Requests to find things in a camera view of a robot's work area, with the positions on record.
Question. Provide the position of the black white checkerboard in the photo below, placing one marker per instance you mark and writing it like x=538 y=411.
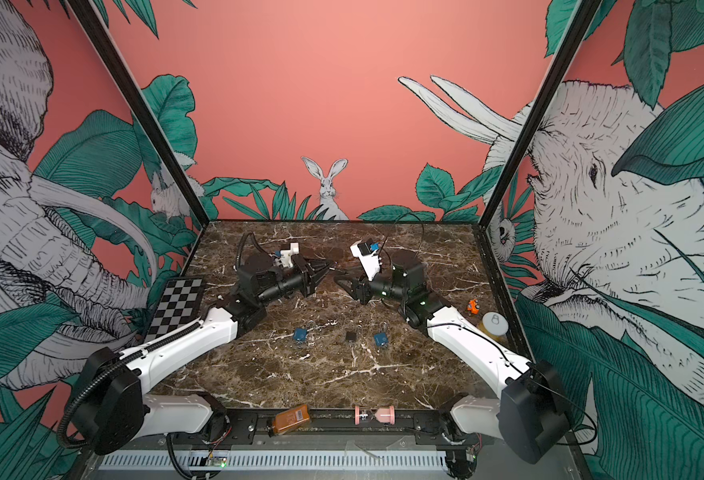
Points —
x=178 y=305

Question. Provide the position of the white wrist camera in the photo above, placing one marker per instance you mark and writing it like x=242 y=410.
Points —
x=368 y=253
x=284 y=257

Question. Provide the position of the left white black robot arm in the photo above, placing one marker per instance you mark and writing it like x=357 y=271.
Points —
x=111 y=403

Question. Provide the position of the pink hourglass spool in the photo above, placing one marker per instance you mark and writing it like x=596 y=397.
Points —
x=381 y=415

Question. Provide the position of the orange brown box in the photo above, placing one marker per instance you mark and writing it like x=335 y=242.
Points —
x=290 y=420

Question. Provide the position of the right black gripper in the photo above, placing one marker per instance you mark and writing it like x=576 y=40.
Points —
x=361 y=287

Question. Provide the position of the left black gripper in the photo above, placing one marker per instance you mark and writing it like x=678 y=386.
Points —
x=317 y=276

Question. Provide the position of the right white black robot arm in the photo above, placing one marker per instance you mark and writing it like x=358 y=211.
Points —
x=530 y=411

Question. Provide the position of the yellow orange can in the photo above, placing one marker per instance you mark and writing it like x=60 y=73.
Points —
x=495 y=325

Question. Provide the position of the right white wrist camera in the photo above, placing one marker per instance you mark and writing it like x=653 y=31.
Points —
x=368 y=253

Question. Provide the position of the blue padlock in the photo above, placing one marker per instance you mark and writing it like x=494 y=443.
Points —
x=300 y=336
x=381 y=340

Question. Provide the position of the white slotted cable duct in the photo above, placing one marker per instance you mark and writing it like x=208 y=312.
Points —
x=272 y=460

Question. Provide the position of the orange toy car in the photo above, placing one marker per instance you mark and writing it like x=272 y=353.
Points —
x=473 y=307

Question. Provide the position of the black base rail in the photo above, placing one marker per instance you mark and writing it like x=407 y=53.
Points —
x=427 y=427

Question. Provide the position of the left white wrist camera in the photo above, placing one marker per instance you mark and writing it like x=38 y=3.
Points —
x=284 y=257

